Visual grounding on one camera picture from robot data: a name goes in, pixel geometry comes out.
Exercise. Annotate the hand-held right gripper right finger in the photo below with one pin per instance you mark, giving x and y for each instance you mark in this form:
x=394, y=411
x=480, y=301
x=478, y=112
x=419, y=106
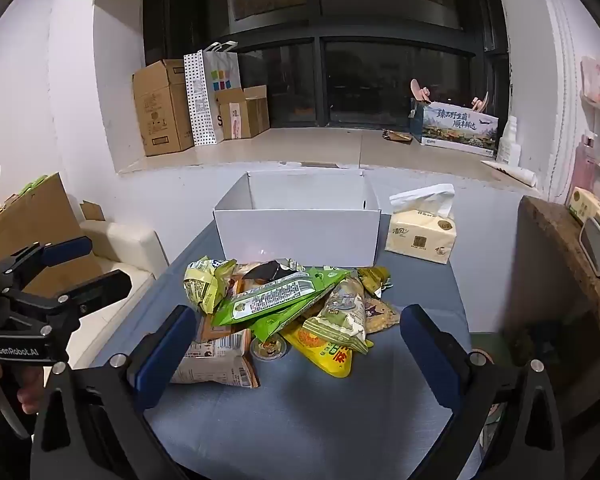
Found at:
x=430, y=360

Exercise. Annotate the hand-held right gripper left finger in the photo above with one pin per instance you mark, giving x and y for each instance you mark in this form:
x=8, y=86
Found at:
x=165, y=360

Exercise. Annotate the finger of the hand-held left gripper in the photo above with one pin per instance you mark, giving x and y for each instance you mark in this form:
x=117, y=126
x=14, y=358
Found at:
x=67, y=250
x=95, y=290

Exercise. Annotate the white orange snack packet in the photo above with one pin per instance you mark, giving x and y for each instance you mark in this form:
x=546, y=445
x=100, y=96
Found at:
x=215, y=362

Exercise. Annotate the round brown cracker packet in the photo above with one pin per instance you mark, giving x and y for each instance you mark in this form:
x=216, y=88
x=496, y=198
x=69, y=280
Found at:
x=380, y=315

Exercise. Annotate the light green snack packet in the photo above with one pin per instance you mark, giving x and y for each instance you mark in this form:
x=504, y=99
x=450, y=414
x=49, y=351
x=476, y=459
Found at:
x=205, y=282

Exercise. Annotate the olive green small packet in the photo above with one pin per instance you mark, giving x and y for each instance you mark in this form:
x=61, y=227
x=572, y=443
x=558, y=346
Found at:
x=375, y=277

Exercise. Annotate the beige cartoon snack packet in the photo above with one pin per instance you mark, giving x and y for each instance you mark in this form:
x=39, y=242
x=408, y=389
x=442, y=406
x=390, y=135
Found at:
x=337, y=320

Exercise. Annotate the clear jelly cup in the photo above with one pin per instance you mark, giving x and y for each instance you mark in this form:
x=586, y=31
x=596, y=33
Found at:
x=268, y=347

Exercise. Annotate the yellow sunflower seed packet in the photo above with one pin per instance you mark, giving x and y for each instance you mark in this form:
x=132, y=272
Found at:
x=325, y=355

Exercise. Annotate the small orange snack packet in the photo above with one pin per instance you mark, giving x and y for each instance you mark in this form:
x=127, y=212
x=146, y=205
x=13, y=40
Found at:
x=241, y=286

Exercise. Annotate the green seaweed snack packet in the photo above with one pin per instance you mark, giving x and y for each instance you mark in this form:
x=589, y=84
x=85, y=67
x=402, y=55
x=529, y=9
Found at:
x=277, y=327
x=270, y=297

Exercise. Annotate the black silver snack packet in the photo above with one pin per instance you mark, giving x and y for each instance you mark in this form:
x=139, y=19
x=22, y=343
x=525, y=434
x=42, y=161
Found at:
x=269, y=270

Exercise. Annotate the white storage bin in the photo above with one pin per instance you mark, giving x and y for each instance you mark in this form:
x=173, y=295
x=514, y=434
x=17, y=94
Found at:
x=300, y=235

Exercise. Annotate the person's left hand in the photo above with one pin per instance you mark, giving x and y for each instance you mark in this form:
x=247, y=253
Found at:
x=30, y=392

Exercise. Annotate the flat brown cardboard sheet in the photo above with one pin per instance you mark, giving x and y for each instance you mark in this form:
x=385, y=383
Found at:
x=40, y=220

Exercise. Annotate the white sofa cushion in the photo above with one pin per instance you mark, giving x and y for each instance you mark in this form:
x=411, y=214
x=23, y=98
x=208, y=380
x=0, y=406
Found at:
x=125, y=255

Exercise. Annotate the beige tissue pack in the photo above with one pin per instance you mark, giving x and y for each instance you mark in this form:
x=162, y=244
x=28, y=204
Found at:
x=420, y=232

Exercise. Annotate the blue-grey table cloth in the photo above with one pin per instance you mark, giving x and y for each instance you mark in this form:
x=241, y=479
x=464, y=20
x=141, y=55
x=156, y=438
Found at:
x=305, y=425

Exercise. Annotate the large brown cardboard box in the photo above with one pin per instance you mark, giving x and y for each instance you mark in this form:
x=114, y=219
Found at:
x=162, y=110

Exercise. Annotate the white rounded device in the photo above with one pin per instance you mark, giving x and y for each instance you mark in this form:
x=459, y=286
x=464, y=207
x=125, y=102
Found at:
x=597, y=247

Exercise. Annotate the white dotted paper bag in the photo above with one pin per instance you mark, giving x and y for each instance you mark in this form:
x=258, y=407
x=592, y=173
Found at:
x=205, y=100

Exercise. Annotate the small open cardboard box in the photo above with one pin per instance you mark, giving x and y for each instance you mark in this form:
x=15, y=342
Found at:
x=245, y=112

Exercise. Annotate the white plastic bottle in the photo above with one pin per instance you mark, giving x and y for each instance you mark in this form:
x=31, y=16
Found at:
x=510, y=142

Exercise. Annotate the blue printed box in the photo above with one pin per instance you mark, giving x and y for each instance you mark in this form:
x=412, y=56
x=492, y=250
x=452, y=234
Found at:
x=455, y=127

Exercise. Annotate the pink curved ornament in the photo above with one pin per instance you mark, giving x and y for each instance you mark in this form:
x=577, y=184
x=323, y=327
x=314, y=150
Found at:
x=421, y=91
x=481, y=102

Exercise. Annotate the dark window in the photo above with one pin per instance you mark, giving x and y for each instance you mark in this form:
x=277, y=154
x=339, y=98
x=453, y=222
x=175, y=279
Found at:
x=380, y=80

